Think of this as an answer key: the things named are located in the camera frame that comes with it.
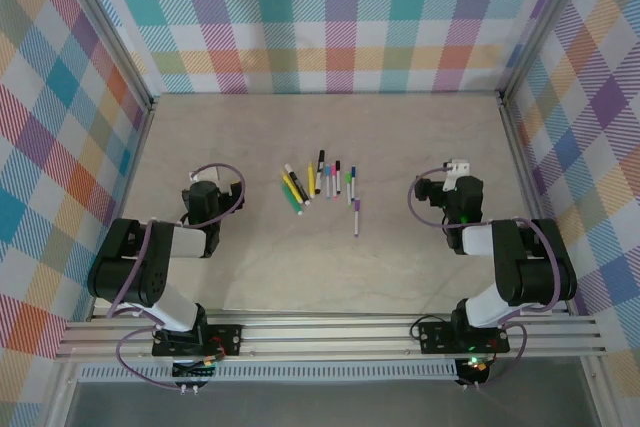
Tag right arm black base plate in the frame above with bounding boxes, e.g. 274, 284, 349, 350
418, 321, 511, 356

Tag black connector box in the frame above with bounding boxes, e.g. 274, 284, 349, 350
171, 359, 217, 395
455, 354, 496, 391

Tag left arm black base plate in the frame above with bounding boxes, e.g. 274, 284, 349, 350
151, 324, 245, 359

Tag aluminium side rail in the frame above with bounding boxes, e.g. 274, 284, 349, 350
87, 96, 159, 321
498, 95, 572, 316

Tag black marker with yellow stripe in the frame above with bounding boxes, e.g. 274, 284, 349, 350
284, 163, 312, 207

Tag slotted grey cable tray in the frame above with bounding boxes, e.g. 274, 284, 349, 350
78, 359, 460, 383

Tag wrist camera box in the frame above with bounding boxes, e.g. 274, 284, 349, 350
442, 158, 473, 193
187, 163, 222, 183

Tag aluminium mounting beam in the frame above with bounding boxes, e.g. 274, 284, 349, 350
53, 314, 609, 363

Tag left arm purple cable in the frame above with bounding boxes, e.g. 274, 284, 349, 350
107, 162, 247, 392

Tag green felt marker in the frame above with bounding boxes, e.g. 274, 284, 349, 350
281, 180, 305, 217

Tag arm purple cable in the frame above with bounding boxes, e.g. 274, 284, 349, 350
407, 170, 561, 391
107, 162, 247, 392

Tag black-capped whiteboard marker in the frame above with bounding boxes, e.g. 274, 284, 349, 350
314, 148, 327, 194

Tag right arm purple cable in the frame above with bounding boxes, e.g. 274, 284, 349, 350
407, 170, 561, 391

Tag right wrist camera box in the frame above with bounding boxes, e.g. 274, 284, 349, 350
442, 158, 473, 193

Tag aluminium frame post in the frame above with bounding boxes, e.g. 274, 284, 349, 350
498, 0, 597, 104
53, 0, 157, 113

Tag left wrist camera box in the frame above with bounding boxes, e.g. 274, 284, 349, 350
187, 163, 222, 183

